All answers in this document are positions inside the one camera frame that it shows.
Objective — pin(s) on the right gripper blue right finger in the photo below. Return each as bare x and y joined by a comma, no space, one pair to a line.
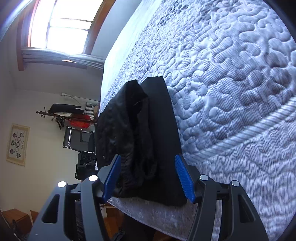
239,218

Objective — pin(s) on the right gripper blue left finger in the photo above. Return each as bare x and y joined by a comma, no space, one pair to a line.
57,218

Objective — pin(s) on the quilted light purple bedspread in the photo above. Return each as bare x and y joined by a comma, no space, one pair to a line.
229,68

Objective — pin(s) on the wooden nightstand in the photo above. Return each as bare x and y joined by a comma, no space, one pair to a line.
22,220

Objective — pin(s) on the black pants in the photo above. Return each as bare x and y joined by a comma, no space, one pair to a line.
139,124

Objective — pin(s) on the black metal chair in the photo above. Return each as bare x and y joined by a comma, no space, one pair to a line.
79,140

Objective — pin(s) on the framed wall picture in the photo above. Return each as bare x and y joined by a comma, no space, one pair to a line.
17,144

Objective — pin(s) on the wooden framed window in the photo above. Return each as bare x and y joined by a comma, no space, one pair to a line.
61,33

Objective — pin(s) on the coat rack with clothes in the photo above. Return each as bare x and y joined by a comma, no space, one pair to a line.
73,114

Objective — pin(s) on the black bag on floor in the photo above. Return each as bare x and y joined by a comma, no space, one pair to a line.
86,166

